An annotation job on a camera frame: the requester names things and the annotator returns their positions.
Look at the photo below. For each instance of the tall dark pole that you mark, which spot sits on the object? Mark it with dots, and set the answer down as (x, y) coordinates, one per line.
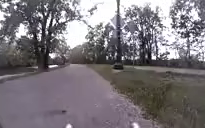
(118, 40)

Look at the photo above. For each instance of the grey asphalt path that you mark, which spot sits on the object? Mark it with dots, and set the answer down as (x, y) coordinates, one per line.
(66, 93)

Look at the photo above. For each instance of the row of trees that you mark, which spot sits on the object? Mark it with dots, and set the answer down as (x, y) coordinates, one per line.
(146, 36)

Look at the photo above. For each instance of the large dark-trunked tree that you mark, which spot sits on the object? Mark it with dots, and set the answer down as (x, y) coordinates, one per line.
(41, 56)

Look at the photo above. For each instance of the grass verge with leaves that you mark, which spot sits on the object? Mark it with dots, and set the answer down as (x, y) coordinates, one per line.
(163, 96)

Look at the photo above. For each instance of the robot's own part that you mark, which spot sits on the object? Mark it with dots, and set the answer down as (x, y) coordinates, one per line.
(68, 126)
(135, 125)

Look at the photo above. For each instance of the hedge of bushes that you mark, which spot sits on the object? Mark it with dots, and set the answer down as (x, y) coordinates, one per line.
(6, 56)

